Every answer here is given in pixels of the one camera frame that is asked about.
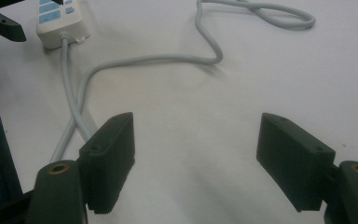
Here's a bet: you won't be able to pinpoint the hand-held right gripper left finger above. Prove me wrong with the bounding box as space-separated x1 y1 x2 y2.
78 111 136 216

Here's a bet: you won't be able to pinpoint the grey power cable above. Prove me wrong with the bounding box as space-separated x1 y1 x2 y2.
49 0 317 163

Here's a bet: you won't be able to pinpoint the white power strip blue buttons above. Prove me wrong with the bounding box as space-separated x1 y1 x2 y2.
35 0 91 51

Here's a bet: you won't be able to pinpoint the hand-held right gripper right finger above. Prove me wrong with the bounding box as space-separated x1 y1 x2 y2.
255 112 337 213

